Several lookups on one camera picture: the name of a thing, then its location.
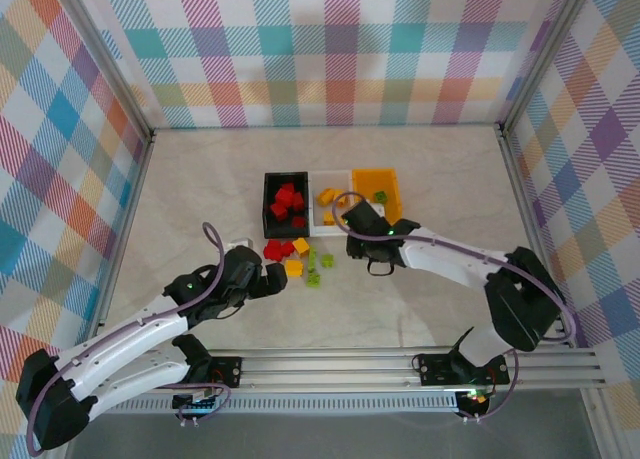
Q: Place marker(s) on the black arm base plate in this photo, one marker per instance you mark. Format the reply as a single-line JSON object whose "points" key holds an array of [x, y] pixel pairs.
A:
{"points": [[230, 371], [435, 369]]}

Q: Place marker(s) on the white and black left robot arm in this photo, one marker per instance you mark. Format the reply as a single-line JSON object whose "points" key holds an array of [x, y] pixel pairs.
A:
{"points": [[125, 339]]}

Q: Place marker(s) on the long red lego brick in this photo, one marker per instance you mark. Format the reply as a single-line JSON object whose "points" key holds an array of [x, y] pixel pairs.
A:
{"points": [[277, 250]]}

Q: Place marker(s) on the black plastic bin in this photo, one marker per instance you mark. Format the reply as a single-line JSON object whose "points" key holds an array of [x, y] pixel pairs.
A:
{"points": [[267, 204]]}

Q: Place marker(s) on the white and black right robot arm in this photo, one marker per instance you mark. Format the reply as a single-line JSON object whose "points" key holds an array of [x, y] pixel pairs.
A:
{"points": [[450, 264]]}

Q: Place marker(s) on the aluminium side rail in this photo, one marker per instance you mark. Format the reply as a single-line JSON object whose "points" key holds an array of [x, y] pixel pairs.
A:
{"points": [[125, 219], [525, 199]]}

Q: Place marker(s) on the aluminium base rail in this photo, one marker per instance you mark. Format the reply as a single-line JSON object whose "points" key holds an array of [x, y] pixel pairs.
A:
{"points": [[325, 369]]}

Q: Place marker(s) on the yellow lego brick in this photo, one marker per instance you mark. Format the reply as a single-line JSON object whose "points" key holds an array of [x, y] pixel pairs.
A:
{"points": [[329, 219], [326, 196], [294, 268], [340, 194], [301, 245]]}

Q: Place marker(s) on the long green lego brick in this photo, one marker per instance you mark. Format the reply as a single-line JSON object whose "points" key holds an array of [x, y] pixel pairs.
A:
{"points": [[312, 258]]}

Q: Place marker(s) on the aluminium frame leg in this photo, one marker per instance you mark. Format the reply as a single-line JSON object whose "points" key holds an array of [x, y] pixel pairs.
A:
{"points": [[600, 424]]}

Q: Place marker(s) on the aluminium corner post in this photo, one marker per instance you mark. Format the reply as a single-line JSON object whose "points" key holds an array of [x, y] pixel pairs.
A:
{"points": [[112, 59], [542, 54]]}

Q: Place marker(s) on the controller circuit board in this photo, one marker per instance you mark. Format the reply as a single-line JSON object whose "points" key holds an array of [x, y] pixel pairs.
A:
{"points": [[195, 405], [475, 399]]}

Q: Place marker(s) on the white plastic bin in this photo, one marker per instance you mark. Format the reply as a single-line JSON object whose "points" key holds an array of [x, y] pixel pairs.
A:
{"points": [[332, 181]]}

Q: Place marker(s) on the orange plastic bin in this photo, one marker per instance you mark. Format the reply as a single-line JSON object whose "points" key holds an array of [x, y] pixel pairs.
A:
{"points": [[367, 181]]}

